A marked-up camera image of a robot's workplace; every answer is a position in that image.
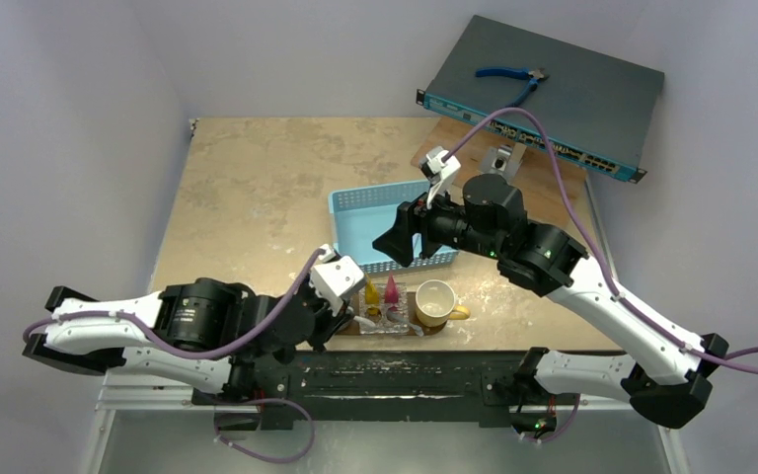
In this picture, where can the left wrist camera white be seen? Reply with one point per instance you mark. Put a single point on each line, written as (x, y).
(336, 278)

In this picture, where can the grey network switch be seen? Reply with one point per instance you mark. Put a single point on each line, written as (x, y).
(596, 108)

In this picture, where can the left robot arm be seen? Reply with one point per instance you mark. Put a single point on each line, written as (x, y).
(207, 334)

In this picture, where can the metal bracket stand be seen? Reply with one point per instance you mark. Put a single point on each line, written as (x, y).
(504, 160)

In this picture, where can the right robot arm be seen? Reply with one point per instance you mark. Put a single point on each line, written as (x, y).
(660, 374)

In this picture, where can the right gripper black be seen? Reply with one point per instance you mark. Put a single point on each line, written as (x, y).
(422, 232)

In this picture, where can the yellow toothbrush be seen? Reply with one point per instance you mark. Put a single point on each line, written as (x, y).
(370, 291)

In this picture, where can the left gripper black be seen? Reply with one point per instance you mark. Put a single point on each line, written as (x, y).
(331, 322)

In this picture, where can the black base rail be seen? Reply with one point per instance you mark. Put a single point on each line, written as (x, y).
(492, 389)

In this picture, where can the yellow mug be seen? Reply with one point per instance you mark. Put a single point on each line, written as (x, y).
(436, 302)

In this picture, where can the light wooden board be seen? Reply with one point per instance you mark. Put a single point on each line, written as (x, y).
(535, 177)

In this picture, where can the clear plastic box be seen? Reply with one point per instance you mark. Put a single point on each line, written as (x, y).
(402, 288)

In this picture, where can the light blue plastic basket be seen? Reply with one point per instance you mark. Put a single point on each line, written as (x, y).
(360, 215)

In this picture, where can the white toothbrush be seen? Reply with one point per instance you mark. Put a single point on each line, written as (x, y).
(362, 321)

